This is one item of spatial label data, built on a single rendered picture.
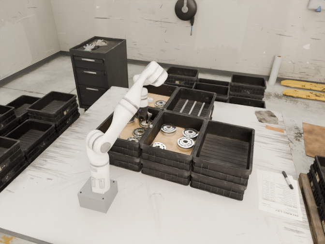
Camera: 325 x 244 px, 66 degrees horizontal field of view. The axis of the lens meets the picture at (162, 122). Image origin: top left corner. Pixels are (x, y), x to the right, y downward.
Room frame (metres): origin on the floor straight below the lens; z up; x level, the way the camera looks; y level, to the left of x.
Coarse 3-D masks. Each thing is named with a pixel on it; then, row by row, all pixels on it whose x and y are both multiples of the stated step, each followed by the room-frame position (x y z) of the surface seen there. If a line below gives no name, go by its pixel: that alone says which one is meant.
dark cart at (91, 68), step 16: (80, 48) 2.94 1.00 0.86; (112, 48) 2.87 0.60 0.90; (80, 64) 2.80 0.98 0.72; (96, 64) 2.75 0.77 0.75; (112, 64) 2.84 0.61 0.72; (80, 80) 2.81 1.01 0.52; (96, 80) 2.75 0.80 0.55; (112, 80) 2.81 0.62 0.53; (80, 96) 2.82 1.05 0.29; (96, 96) 2.76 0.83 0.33
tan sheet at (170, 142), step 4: (180, 128) 1.39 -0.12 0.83; (160, 132) 1.34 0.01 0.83; (180, 132) 1.35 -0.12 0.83; (156, 136) 1.30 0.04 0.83; (160, 136) 1.30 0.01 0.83; (164, 136) 1.30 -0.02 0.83; (172, 136) 1.30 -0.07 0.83; (176, 136) 1.30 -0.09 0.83; (180, 136) 1.31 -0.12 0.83; (156, 140) 1.25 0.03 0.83; (160, 140) 1.25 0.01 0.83; (164, 140) 1.25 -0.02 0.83; (168, 140) 1.26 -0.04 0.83; (172, 140) 1.26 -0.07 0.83; (176, 140) 1.26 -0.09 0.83; (164, 144) 1.22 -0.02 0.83; (168, 144) 1.22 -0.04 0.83; (172, 144) 1.22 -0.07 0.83; (176, 144) 1.22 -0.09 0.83; (168, 148) 1.18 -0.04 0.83; (172, 148) 1.18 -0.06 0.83; (176, 148) 1.18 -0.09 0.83; (180, 152) 1.14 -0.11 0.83; (184, 152) 1.14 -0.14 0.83; (188, 152) 1.14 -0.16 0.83
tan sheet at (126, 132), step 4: (136, 120) 1.48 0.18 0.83; (136, 124) 1.42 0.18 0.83; (124, 128) 1.37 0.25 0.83; (128, 128) 1.37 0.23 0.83; (132, 128) 1.38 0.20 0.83; (124, 132) 1.33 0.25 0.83; (128, 132) 1.33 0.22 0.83; (120, 136) 1.29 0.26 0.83; (124, 136) 1.29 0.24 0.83; (128, 136) 1.29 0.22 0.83
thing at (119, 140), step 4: (148, 108) 1.48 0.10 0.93; (152, 108) 1.48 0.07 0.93; (112, 112) 1.41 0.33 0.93; (160, 112) 1.43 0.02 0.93; (108, 116) 1.36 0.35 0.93; (156, 116) 1.38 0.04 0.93; (104, 120) 1.31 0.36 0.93; (100, 124) 1.26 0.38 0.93; (152, 124) 1.28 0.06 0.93; (96, 128) 1.22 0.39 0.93; (148, 128) 1.24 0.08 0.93; (144, 136) 1.16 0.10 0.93; (116, 140) 1.13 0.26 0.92; (120, 140) 1.12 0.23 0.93; (124, 140) 1.11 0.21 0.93; (128, 140) 1.11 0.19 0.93; (140, 140) 1.12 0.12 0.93; (128, 144) 1.10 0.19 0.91; (132, 144) 1.09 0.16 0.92; (136, 144) 1.09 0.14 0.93
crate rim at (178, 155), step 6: (162, 114) 1.41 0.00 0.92; (180, 114) 1.41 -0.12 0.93; (156, 120) 1.33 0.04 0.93; (204, 120) 1.35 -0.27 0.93; (144, 138) 1.14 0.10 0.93; (198, 138) 1.15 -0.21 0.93; (144, 144) 1.08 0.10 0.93; (150, 150) 1.06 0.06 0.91; (156, 150) 1.05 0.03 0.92; (162, 150) 1.04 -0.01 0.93; (168, 150) 1.04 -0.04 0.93; (192, 150) 1.05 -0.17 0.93; (174, 156) 1.02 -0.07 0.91; (180, 156) 1.01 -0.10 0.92; (186, 156) 1.00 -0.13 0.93; (192, 156) 1.01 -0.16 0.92
